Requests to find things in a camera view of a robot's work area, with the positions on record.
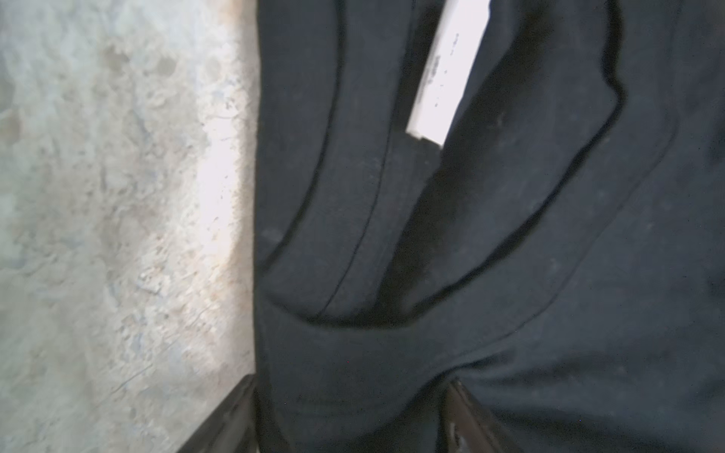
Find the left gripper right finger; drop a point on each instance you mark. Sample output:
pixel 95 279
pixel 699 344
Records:
pixel 469 427

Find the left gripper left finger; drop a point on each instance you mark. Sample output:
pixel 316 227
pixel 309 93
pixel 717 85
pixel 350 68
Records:
pixel 231 427

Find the black t-shirt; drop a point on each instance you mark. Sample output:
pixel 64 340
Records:
pixel 561 256

